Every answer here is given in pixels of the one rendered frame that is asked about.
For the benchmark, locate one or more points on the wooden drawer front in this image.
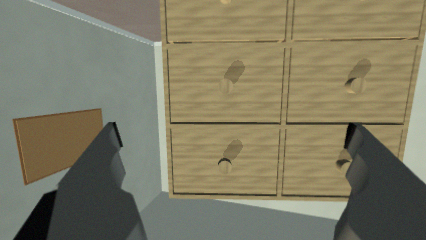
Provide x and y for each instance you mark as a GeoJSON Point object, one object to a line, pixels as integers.
{"type": "Point", "coordinates": [238, 161]}
{"type": "Point", "coordinates": [225, 21]}
{"type": "Point", "coordinates": [325, 83]}
{"type": "Point", "coordinates": [347, 20]}
{"type": "Point", "coordinates": [315, 161]}
{"type": "Point", "coordinates": [226, 84]}

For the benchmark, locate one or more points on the wooden chest of drawers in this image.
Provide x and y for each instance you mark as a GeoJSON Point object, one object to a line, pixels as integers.
{"type": "Point", "coordinates": [282, 125]}

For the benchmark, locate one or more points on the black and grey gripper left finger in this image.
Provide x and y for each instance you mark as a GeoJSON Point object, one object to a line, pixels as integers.
{"type": "Point", "coordinates": [87, 204]}

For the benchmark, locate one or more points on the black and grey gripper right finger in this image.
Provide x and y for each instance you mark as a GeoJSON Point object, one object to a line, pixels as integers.
{"type": "Point", "coordinates": [389, 200]}

